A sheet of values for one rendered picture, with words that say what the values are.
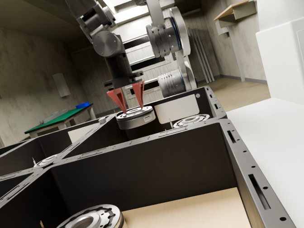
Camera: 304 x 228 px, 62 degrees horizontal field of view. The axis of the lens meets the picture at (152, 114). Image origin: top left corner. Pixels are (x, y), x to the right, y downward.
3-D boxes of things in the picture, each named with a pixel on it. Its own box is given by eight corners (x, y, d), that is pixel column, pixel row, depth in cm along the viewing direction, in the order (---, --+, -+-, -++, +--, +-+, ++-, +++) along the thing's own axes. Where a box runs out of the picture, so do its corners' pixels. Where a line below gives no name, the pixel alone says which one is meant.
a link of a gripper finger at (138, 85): (147, 109, 65) (136, 74, 64) (122, 116, 67) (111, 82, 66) (152, 104, 72) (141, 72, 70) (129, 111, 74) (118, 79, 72)
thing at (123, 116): (123, 114, 76) (123, 112, 76) (155, 106, 73) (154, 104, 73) (112, 123, 66) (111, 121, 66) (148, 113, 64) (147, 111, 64)
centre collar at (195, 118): (182, 121, 71) (182, 119, 71) (200, 116, 70) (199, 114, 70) (181, 125, 67) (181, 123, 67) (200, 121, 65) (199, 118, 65)
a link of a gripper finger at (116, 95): (140, 111, 66) (128, 77, 64) (115, 118, 68) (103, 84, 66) (144, 106, 72) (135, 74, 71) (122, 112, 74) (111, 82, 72)
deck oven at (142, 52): (130, 122, 596) (94, 21, 556) (135, 111, 731) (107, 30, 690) (203, 99, 578) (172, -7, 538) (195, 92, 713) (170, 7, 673)
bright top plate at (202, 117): (175, 122, 75) (175, 120, 74) (209, 113, 72) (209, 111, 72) (171, 133, 65) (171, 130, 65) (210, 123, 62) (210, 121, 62)
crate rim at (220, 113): (118, 120, 81) (116, 112, 81) (211, 92, 75) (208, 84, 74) (53, 178, 43) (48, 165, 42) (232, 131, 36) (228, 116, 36)
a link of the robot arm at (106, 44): (107, 7, 67) (82, 26, 68) (97, -5, 55) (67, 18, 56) (134, 46, 68) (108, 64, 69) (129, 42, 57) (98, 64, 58)
